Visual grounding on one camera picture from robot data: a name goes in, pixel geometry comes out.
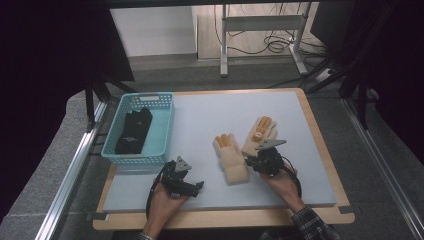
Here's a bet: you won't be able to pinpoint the dark curtain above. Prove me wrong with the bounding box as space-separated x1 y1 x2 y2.
313 0 424 164
0 0 136 223

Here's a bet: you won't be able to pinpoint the cream glove orange fingertips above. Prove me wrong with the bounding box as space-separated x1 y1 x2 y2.
212 133 250 186

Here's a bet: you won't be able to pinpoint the light blue plastic basket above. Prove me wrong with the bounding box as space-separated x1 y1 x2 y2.
100 92 175 166

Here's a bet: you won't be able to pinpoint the person's right hand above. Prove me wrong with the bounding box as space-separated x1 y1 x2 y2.
260 162 304 211

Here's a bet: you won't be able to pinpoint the left hand-held gripper black cable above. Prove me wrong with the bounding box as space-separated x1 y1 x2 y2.
145 161 173 219

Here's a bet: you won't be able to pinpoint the black floor cables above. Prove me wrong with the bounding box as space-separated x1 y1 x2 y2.
213 2 329 58

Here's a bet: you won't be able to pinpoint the person's left hand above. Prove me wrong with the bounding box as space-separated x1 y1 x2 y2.
148 182 190 225

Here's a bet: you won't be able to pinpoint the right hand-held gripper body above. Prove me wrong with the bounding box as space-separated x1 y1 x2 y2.
253 138 288 178

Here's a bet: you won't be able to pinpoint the aluminium rail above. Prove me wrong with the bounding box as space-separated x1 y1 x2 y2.
340 97 424 236
34 100 109 240

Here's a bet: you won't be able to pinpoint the white cabinet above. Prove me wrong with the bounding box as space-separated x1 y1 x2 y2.
109 5 198 58

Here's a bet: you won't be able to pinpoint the pale grey table mat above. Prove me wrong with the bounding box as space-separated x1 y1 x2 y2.
102 90 338 213

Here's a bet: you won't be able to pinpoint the white power strip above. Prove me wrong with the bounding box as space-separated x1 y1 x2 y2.
314 67 335 84

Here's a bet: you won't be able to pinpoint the black glove with white print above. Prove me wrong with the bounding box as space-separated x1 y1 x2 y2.
115 106 154 155

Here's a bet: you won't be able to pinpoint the grey tape piece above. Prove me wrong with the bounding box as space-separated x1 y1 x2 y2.
337 204 363 215
84 211 110 222

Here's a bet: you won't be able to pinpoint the black tripod stand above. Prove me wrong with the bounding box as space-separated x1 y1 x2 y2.
84 75 138 132

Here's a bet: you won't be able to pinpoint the cream glove long orange patch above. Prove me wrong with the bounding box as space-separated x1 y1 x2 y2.
240 115 279 158

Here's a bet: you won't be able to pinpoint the hand-held gripper black cable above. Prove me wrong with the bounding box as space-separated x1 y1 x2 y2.
145 161 173 219
281 155 304 199

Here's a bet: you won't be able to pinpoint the white metal desk frame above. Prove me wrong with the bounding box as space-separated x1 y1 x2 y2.
219 2 310 78

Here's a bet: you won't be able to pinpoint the right hand-held gripper black cable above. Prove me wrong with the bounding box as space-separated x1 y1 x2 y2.
281 155 304 199

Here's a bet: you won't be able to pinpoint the black metal stand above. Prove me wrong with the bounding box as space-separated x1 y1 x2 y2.
299 19 379 131

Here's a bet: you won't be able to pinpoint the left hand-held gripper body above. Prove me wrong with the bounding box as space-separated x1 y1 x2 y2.
159 155 200 198

